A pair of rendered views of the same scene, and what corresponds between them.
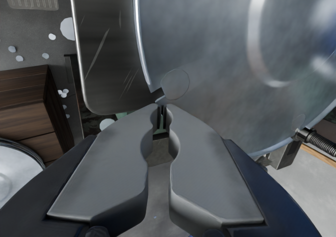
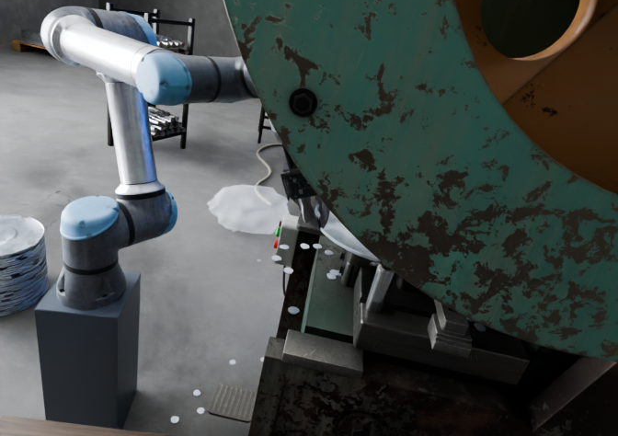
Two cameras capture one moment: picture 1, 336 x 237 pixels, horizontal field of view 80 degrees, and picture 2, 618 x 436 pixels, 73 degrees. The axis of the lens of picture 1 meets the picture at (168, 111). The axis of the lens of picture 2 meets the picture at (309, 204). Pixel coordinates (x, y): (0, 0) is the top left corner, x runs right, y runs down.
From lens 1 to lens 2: 0.85 m
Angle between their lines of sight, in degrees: 96
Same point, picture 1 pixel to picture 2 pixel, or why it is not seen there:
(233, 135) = (359, 247)
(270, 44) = not seen: hidden behind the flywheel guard
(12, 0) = (213, 406)
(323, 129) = (572, 380)
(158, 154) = (334, 352)
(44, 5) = (239, 414)
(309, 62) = not seen: hidden behind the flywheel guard
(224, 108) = (349, 237)
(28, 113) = not seen: outside the picture
